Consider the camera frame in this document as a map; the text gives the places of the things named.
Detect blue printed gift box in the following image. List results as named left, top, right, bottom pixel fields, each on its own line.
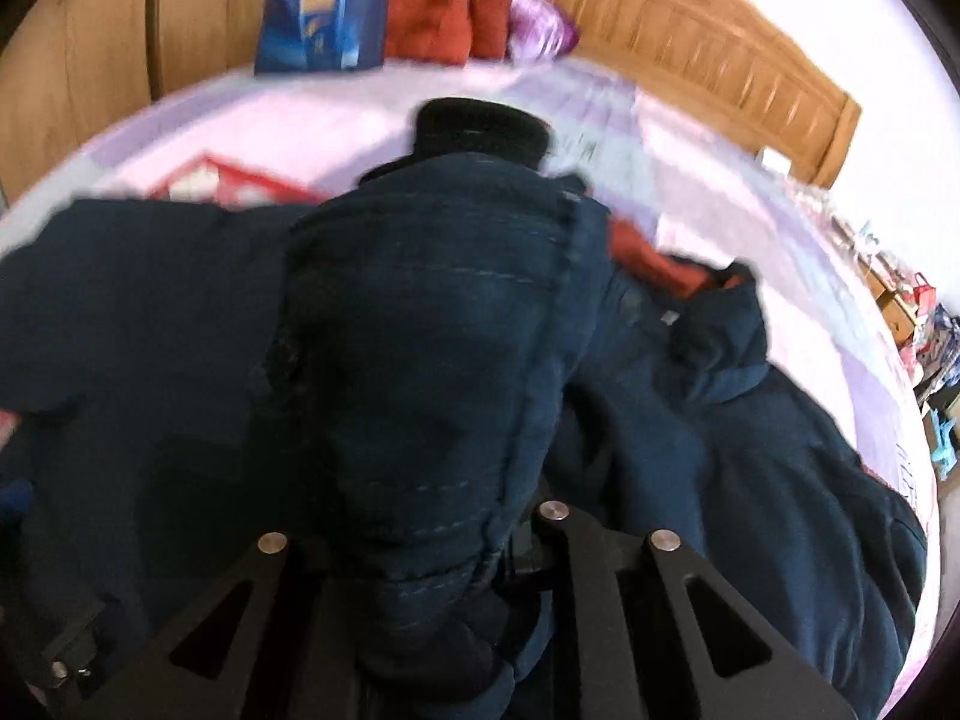
left=253, top=0, right=397, bottom=76

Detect red checked mat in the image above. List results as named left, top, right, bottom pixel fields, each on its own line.
left=146, top=152, right=331, bottom=207

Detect red fleece blanket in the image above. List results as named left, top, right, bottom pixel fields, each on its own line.
left=384, top=0, right=518, bottom=65

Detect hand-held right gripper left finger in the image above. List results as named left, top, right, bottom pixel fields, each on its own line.
left=90, top=531, right=368, bottom=720

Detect teal plastic object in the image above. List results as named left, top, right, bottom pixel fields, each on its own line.
left=926, top=409, right=960, bottom=481

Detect pink lilac patchwork bed sheet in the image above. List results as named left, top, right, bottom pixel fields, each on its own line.
left=0, top=60, right=942, bottom=720

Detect dark navy padded jacket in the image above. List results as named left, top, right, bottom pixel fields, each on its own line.
left=0, top=97, right=931, bottom=720

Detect pile of colourful clutter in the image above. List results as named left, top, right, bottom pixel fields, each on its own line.
left=825, top=202, right=960, bottom=421

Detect wooden wardrobe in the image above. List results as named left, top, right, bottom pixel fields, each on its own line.
left=0, top=0, right=301, bottom=203

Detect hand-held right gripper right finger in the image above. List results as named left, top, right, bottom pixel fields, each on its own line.
left=517, top=501, right=860, bottom=720

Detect wooden bed headboard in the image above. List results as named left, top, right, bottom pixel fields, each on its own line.
left=424, top=0, right=863, bottom=188

